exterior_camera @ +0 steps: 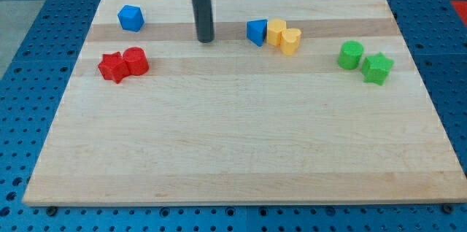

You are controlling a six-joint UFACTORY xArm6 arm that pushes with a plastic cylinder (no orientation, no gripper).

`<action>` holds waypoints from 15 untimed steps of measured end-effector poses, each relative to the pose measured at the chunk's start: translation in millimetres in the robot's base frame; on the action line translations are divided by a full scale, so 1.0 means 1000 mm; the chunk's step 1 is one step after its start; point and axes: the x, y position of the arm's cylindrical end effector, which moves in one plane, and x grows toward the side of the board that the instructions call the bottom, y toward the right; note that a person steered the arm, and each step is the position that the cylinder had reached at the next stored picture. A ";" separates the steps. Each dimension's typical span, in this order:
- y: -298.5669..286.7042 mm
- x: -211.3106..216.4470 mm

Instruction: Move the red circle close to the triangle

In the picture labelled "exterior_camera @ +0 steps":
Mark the blue triangle block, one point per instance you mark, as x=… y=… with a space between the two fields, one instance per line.
x=256 y=31

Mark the red circle block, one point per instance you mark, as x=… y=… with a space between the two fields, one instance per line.
x=136 y=61

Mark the green circle block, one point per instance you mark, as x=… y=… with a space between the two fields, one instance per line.
x=350 y=54

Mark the wooden board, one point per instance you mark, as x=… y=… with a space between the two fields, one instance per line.
x=231 y=123

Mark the yellow heart block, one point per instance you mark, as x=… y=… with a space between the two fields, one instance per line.
x=290 y=41

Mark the yellow hexagon block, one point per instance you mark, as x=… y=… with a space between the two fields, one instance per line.
x=274 y=30

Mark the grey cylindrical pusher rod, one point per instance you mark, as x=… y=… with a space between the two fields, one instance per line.
x=202 y=12

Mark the red star block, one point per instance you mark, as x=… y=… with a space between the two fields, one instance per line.
x=113 y=67

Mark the green star block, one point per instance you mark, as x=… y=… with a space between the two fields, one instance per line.
x=376 y=68

